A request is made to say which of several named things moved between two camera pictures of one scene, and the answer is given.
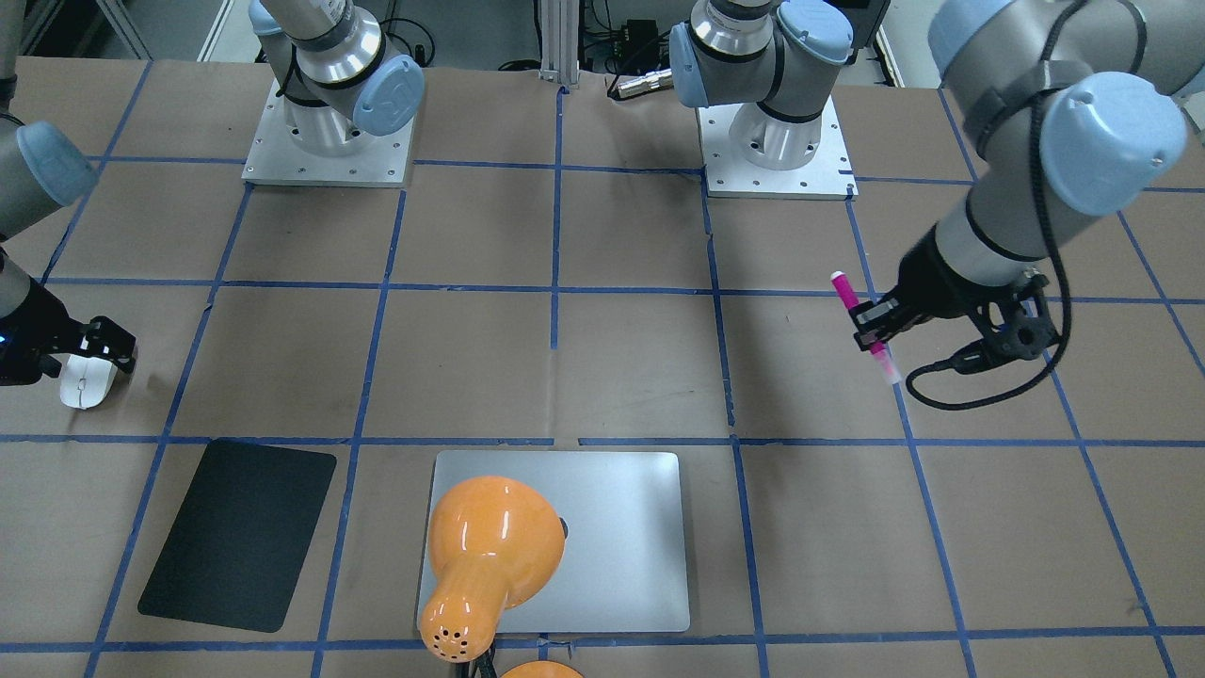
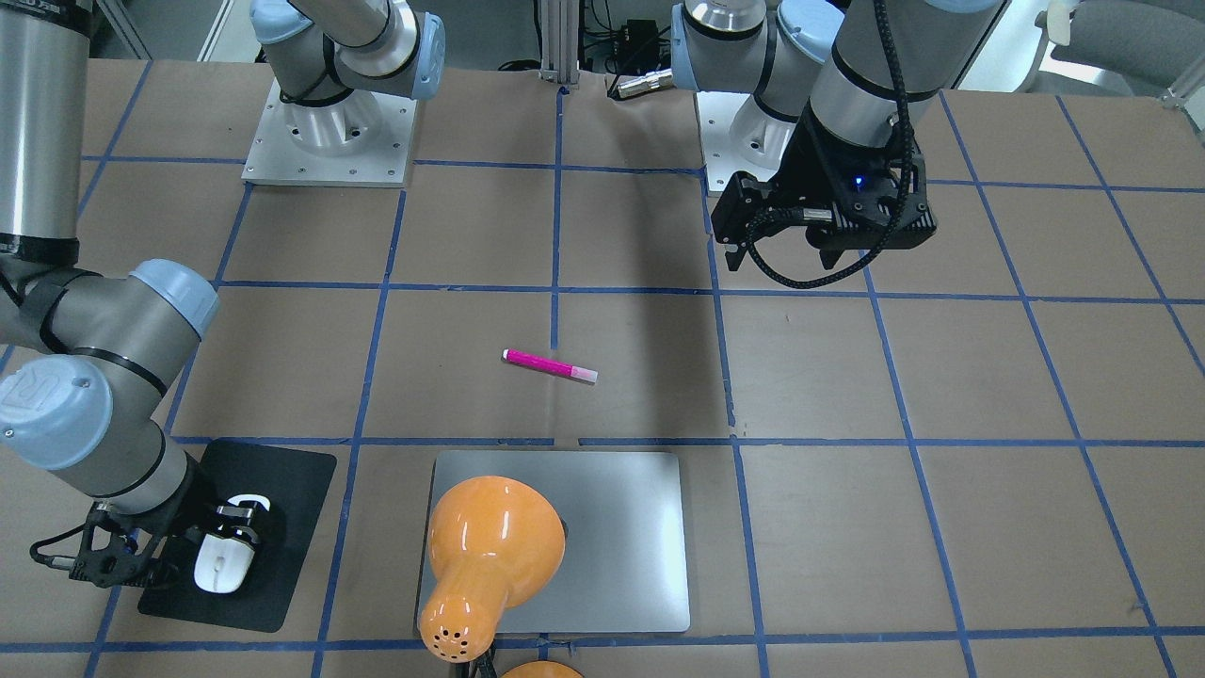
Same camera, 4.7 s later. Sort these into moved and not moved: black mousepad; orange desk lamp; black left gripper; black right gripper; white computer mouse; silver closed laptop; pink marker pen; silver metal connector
Moved: pink marker pen; white computer mouse; black right gripper; black left gripper
Not moved: silver metal connector; silver closed laptop; orange desk lamp; black mousepad
